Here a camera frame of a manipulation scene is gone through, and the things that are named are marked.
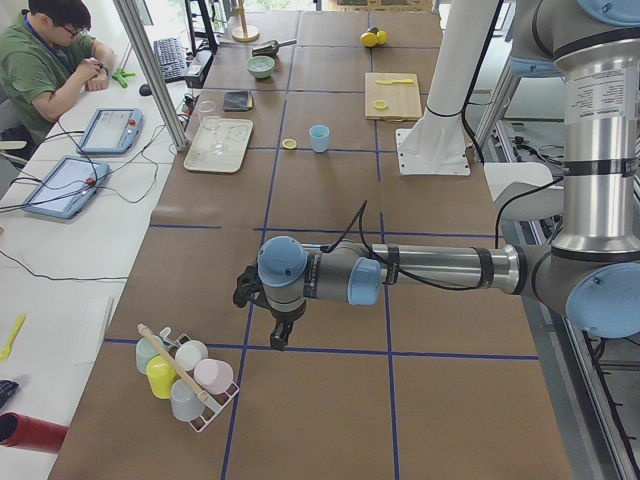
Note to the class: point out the green bowl of ice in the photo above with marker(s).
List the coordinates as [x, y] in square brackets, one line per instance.
[260, 67]

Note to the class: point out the grey folded cloth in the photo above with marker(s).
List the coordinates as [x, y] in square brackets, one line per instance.
[238, 101]

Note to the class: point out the yellow plastic spatula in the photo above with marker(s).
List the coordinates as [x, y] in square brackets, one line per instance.
[7, 344]

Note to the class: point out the seated person green shirt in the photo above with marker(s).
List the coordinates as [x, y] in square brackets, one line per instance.
[48, 60]

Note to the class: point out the wooden mug tree stand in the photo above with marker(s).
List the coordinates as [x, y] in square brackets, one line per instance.
[244, 32]

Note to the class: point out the clear wine glass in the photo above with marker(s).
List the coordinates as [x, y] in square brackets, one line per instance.
[209, 120]

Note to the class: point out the black keyboard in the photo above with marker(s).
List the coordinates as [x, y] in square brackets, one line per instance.
[171, 58]

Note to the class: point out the yellow cup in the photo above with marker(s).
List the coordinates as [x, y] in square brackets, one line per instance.
[160, 376]

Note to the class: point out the red cylinder bottle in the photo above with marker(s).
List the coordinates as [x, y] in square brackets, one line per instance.
[33, 434]

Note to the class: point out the cream bear serving tray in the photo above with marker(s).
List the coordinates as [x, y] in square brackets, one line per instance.
[234, 133]

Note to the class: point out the white wire cup rack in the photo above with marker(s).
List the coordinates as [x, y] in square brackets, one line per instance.
[182, 372]

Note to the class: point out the steel ice scoop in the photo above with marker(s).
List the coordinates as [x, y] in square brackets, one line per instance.
[272, 47]

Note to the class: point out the far teach pendant tablet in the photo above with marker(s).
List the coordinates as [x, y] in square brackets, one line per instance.
[111, 131]

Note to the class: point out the green plastic clip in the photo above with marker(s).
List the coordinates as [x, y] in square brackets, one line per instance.
[121, 77]

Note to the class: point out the aluminium frame post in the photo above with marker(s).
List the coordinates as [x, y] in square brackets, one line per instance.
[129, 16]

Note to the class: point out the grey blue cup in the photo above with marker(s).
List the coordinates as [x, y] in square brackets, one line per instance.
[185, 405]

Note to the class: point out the black computer mouse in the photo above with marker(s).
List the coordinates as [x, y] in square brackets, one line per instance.
[145, 90]

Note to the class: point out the near teach pendant tablet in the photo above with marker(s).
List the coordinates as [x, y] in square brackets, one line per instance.
[67, 188]

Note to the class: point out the light blue plastic cup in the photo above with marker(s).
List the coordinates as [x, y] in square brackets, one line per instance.
[319, 137]

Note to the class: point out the white cup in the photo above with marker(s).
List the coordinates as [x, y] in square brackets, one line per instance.
[190, 353]

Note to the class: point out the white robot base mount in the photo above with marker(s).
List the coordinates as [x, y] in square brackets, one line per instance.
[435, 145]

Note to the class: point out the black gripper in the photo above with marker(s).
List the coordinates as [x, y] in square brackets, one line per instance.
[286, 315]

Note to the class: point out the yellow lemon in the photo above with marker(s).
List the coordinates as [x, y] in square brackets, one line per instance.
[369, 39]
[381, 37]

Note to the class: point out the bamboo cutting board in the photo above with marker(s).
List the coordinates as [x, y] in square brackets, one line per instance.
[404, 103]

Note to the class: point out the teach pendant tablet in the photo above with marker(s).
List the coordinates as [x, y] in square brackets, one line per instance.
[111, 131]
[67, 188]

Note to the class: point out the mint green cup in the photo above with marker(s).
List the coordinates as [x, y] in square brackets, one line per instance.
[144, 352]

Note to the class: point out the pink cup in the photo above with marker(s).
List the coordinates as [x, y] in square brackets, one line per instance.
[215, 376]

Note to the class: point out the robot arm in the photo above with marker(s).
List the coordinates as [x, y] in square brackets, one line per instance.
[588, 273]

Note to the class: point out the yellow plastic knife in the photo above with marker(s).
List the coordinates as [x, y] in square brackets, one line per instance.
[398, 81]

